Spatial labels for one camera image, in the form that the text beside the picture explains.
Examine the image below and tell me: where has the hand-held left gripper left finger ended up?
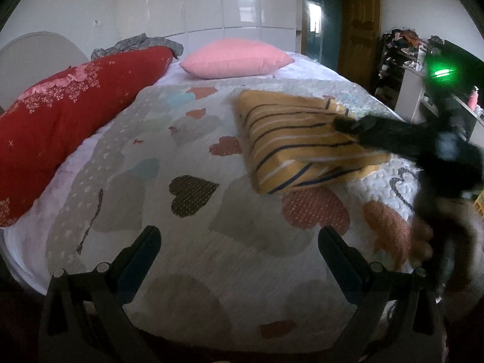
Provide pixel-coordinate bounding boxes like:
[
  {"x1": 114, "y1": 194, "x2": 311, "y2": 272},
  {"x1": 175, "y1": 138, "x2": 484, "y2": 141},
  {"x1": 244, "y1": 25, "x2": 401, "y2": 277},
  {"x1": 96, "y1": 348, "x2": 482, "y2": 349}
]
[{"x1": 38, "y1": 225, "x2": 163, "y2": 363}]

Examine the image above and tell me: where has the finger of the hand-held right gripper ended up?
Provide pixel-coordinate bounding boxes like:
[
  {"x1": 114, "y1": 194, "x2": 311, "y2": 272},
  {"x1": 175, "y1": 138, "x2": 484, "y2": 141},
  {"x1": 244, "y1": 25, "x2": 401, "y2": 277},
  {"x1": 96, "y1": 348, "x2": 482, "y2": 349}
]
[{"x1": 333, "y1": 114, "x2": 426, "y2": 159}]

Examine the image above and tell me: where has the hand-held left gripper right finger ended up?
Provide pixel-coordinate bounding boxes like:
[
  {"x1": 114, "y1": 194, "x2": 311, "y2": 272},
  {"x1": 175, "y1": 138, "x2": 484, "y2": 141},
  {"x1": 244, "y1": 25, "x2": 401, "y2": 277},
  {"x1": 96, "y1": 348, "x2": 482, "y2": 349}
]
[{"x1": 318, "y1": 226, "x2": 445, "y2": 363}]

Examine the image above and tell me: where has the yellow striped knit garment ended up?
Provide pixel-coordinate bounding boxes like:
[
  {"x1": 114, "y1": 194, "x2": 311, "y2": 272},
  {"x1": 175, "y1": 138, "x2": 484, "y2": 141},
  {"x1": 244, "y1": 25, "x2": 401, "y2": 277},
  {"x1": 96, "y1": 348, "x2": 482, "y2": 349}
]
[{"x1": 234, "y1": 90, "x2": 392, "y2": 195}]

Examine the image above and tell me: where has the person's right hand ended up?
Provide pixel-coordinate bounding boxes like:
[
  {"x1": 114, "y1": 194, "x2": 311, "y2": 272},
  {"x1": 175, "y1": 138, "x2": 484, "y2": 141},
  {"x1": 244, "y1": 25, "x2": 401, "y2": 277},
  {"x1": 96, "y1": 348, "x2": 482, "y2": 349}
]
[{"x1": 410, "y1": 217, "x2": 435, "y2": 263}]

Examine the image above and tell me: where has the white shelf unit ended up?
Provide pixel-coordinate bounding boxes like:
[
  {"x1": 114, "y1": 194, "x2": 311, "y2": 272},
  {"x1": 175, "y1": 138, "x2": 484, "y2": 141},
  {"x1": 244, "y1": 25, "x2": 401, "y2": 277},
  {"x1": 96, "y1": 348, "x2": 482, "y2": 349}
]
[{"x1": 395, "y1": 64, "x2": 484, "y2": 140}]

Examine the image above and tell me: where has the cluttered shoe rack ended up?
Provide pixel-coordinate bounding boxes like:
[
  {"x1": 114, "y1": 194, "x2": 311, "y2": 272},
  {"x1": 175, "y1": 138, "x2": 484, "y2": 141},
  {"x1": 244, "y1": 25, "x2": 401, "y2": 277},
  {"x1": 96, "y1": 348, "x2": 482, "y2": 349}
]
[{"x1": 372, "y1": 28, "x2": 430, "y2": 99}]

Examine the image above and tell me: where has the heart print quilted bedspread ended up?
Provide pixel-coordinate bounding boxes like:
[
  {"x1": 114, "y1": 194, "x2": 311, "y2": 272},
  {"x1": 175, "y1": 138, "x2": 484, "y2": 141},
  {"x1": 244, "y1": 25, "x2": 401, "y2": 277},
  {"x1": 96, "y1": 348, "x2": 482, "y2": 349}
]
[{"x1": 45, "y1": 79, "x2": 432, "y2": 354}]

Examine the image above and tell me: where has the black television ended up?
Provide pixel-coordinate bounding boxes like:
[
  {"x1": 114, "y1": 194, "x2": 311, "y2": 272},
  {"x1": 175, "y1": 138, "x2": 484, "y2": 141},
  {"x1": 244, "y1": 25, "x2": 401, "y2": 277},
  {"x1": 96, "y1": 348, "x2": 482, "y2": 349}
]
[{"x1": 444, "y1": 40, "x2": 484, "y2": 106}]

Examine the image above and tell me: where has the white bed sheet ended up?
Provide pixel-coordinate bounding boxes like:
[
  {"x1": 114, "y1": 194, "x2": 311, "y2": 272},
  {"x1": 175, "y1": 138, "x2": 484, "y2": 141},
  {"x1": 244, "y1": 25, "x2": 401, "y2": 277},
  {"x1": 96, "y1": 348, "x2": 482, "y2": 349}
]
[{"x1": 2, "y1": 51, "x2": 375, "y2": 296}]

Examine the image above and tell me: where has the brown wooden door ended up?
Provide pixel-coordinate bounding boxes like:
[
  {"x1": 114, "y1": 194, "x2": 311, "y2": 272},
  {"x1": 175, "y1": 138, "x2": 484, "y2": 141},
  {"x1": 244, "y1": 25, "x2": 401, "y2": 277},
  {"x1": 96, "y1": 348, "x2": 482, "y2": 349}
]
[{"x1": 338, "y1": 0, "x2": 382, "y2": 87}]

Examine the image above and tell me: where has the teal glass door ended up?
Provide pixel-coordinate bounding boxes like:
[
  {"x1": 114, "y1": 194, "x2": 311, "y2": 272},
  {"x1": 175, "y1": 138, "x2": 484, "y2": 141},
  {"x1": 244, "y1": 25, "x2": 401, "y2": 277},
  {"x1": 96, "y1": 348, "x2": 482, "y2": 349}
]
[{"x1": 304, "y1": 0, "x2": 343, "y2": 70}]

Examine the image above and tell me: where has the pink pillow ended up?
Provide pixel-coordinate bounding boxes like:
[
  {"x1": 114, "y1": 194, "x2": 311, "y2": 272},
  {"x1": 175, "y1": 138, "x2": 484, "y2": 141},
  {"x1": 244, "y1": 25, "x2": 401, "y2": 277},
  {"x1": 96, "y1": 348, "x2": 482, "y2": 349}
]
[{"x1": 179, "y1": 38, "x2": 296, "y2": 80}]

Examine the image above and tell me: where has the red floral quilt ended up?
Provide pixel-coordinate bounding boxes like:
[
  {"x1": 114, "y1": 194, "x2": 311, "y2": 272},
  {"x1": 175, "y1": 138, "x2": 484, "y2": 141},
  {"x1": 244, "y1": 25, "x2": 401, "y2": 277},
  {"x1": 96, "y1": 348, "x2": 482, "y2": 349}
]
[{"x1": 0, "y1": 46, "x2": 175, "y2": 227}]

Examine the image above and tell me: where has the grey crumpled cloth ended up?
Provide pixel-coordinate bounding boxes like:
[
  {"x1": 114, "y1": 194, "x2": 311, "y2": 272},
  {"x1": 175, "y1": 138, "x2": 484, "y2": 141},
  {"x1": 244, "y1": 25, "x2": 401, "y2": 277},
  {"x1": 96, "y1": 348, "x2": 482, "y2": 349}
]
[{"x1": 91, "y1": 33, "x2": 185, "y2": 61}]

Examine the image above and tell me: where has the glossy white wardrobe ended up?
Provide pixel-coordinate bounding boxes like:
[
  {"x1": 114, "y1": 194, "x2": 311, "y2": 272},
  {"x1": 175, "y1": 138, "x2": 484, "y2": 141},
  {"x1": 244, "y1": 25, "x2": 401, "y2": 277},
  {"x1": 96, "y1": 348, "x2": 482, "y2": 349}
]
[{"x1": 113, "y1": 0, "x2": 297, "y2": 51}]

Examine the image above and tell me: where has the white headboard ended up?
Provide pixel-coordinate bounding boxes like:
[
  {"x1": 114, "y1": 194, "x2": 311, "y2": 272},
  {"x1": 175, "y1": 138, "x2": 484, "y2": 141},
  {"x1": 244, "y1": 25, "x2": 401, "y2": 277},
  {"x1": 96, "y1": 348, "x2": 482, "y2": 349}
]
[{"x1": 0, "y1": 31, "x2": 90, "y2": 110}]

